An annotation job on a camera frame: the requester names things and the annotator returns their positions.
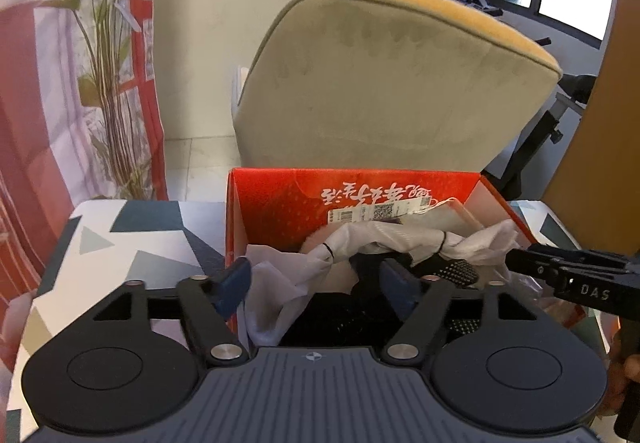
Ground brown wooden panel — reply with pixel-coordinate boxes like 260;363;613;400
542;0;640;254

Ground geometric patterned tablecloth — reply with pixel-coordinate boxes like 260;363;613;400
0;198;618;443

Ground beige face mask packet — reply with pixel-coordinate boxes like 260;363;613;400
410;199;487;244

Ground person's right hand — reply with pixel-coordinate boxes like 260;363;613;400
602;347;640;416

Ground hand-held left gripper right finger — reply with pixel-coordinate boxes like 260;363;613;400
380;259;541;366

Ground red strawberry print cardboard box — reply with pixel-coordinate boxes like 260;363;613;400
224;167;596;339

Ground white plastic bag bundle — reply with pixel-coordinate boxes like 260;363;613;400
242;218;521;346

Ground beige chair with yellow edge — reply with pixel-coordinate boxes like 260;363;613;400
232;0;561;174

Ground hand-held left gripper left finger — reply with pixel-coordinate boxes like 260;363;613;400
92;257;252;368

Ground black exercise bike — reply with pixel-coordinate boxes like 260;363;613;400
447;0;598;199

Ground black dotted gloves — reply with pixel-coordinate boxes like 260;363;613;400
282;255;483;349

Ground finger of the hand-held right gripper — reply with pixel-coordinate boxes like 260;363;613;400
505;247;567;290
527;243;640;270

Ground pink printed backdrop cloth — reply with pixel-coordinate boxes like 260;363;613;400
0;0;168;364

